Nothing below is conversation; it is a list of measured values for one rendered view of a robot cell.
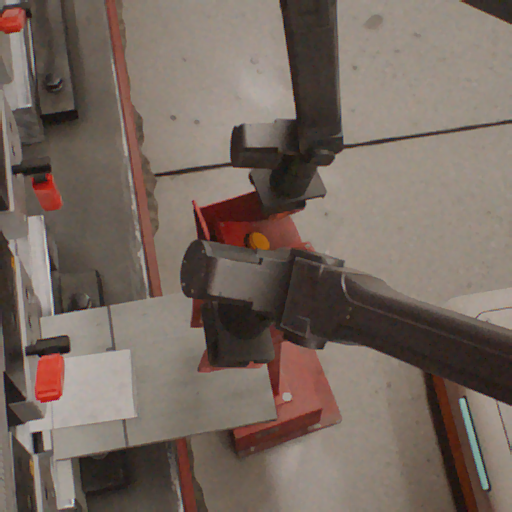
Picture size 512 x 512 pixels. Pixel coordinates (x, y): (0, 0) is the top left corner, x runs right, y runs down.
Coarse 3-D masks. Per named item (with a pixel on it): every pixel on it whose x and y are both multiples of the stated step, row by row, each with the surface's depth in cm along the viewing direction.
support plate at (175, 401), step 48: (48, 336) 117; (96, 336) 117; (144, 336) 117; (192, 336) 117; (144, 384) 115; (192, 384) 115; (240, 384) 115; (96, 432) 112; (144, 432) 112; (192, 432) 112
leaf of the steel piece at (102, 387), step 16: (112, 352) 116; (128, 352) 116; (80, 368) 115; (96, 368) 115; (112, 368) 115; (128, 368) 115; (64, 384) 115; (80, 384) 115; (96, 384) 115; (112, 384) 115; (128, 384) 115; (64, 400) 114; (80, 400) 114; (96, 400) 114; (112, 400) 114; (128, 400) 114; (64, 416) 113; (80, 416) 113; (96, 416) 113; (112, 416) 113; (128, 416) 113
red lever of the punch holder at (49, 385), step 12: (60, 336) 89; (36, 348) 89; (48, 348) 89; (60, 348) 89; (48, 360) 86; (60, 360) 86; (48, 372) 84; (60, 372) 84; (36, 384) 83; (48, 384) 82; (60, 384) 83; (36, 396) 82; (48, 396) 82; (60, 396) 82
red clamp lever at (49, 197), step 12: (12, 168) 99; (24, 168) 99; (36, 168) 99; (48, 168) 99; (36, 180) 101; (48, 180) 102; (36, 192) 103; (48, 192) 103; (48, 204) 105; (60, 204) 107
